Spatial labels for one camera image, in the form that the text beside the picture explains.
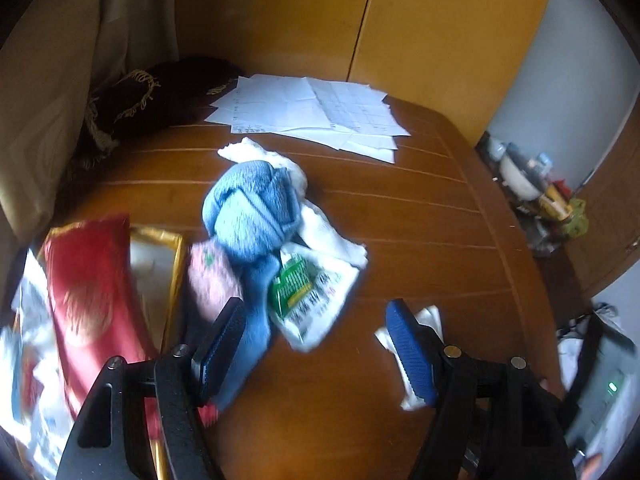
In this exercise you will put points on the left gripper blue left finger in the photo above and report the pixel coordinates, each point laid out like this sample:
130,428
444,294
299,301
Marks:
110,439

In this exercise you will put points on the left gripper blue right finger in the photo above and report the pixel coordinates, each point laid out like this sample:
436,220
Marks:
492,419

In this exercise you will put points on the red foil bag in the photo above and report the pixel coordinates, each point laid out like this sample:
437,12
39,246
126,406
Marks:
95,305

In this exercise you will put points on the yellow cardboard box tray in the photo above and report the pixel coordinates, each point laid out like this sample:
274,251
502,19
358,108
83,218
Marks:
157,259

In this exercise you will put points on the white wet wipe packet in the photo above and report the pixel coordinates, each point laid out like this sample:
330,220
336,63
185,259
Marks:
407,337

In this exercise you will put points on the pink plush toy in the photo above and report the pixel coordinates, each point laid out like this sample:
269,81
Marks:
211,279

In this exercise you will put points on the cluttered side shelf items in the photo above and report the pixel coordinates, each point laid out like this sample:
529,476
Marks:
546,210

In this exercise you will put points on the green white sachet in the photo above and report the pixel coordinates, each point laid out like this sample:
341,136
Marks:
307,295

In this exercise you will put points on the dark fringed cloth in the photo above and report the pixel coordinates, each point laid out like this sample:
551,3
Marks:
145,101

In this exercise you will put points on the white paper sheets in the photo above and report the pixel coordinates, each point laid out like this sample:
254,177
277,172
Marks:
341,115

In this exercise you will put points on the yellow wooden cabinet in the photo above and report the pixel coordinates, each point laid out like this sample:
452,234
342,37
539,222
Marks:
459,57

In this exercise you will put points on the olive beige curtain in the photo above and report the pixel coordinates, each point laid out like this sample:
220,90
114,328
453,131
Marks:
57,54

